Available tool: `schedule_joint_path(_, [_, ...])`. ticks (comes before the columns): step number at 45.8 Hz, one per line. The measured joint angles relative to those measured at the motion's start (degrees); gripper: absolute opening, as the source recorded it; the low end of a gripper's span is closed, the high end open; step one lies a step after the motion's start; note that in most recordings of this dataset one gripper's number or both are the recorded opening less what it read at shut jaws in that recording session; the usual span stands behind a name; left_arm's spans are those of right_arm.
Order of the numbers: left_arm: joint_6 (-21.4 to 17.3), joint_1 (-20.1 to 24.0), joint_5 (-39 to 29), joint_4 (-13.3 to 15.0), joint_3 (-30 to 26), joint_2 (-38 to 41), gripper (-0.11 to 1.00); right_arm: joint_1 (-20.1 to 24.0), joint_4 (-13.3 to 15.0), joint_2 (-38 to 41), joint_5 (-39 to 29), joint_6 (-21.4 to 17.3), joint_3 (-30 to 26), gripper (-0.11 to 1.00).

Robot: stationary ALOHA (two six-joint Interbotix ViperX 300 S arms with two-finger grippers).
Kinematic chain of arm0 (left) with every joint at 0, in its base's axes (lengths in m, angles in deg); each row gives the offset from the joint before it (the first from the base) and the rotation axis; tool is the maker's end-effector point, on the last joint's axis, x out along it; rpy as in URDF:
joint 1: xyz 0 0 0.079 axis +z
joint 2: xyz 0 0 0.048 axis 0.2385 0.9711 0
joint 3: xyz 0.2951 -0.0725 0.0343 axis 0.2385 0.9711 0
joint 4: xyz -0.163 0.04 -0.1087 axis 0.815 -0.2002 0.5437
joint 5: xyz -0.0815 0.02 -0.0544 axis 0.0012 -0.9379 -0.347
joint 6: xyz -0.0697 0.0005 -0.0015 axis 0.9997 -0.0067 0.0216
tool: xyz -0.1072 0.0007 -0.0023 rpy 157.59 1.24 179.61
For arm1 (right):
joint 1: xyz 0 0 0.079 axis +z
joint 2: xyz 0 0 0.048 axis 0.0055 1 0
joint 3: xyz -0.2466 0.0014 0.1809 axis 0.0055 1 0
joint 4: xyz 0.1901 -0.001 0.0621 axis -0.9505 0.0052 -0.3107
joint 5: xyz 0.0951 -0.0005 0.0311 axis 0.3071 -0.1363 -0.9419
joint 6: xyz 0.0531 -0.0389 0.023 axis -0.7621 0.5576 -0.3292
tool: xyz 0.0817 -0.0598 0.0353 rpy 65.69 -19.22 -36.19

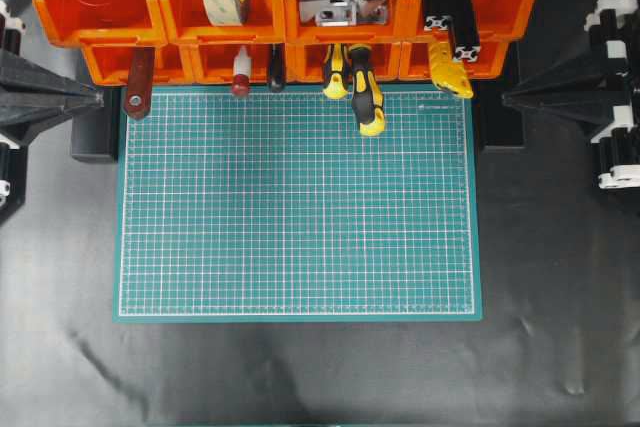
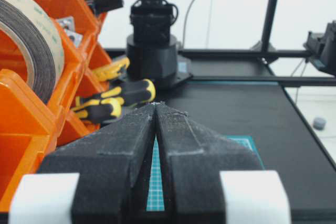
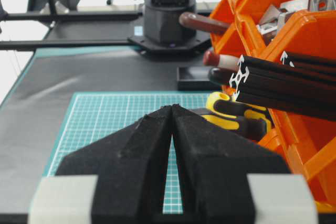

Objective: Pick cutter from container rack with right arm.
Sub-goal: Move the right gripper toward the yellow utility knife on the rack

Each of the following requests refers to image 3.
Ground silver corner brackets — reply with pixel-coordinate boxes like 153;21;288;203
257;0;335;37

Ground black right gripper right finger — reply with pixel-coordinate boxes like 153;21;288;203
172;104;290;223

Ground yellow black screwdriver handle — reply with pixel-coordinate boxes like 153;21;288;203
206;91;271;120

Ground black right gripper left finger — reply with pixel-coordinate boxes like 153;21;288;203
56;105;172;223

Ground black shallow tray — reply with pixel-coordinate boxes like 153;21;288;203
176;66;221;91

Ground orange container rack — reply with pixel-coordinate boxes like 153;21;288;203
211;0;335;212

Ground black glossy tool handle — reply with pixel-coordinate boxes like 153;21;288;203
208;67;236;86

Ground black table mat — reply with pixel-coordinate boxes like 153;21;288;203
1;46;204;214

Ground black aluminium extrusion profile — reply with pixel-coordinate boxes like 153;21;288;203
229;55;335;121

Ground dark brown tool handle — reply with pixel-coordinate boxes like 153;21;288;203
179;12;230;35

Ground red white tool handle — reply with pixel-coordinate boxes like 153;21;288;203
203;50;239;71

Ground green cutting mat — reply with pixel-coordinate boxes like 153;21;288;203
39;92;208;214

